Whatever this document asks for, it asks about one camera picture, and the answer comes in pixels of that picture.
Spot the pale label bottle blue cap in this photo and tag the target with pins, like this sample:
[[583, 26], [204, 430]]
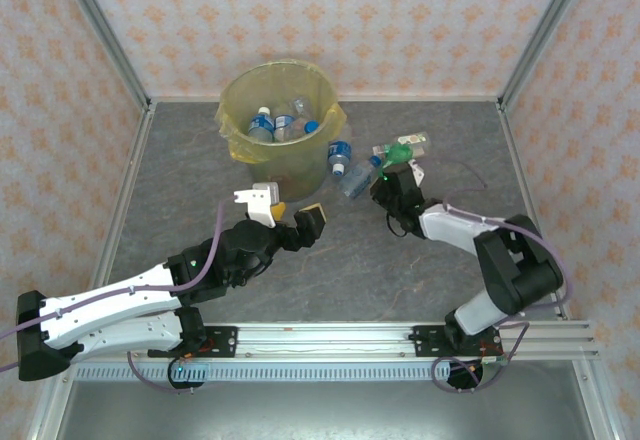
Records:
[[356, 177]]

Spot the aluminium frame bar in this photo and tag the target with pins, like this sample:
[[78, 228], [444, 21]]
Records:
[[595, 405], [45, 410]]

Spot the mesh waste bin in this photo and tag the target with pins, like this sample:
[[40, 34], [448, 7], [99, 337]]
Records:
[[285, 180]]

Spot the thin aluminium wall strip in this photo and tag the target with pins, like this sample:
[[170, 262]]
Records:
[[425, 98]]

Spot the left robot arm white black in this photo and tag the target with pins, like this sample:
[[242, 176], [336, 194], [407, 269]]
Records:
[[110, 300]]

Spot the yellow plastic bin liner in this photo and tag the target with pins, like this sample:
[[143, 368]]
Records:
[[237, 147]]

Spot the aluminium side rail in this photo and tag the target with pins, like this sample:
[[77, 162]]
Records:
[[118, 210], [526, 185]]

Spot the grey metal base panel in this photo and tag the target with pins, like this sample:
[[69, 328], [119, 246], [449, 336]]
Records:
[[320, 410]]

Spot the aluminium corner post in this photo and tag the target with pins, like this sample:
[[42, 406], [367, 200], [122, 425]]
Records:
[[542, 30], [102, 30]]

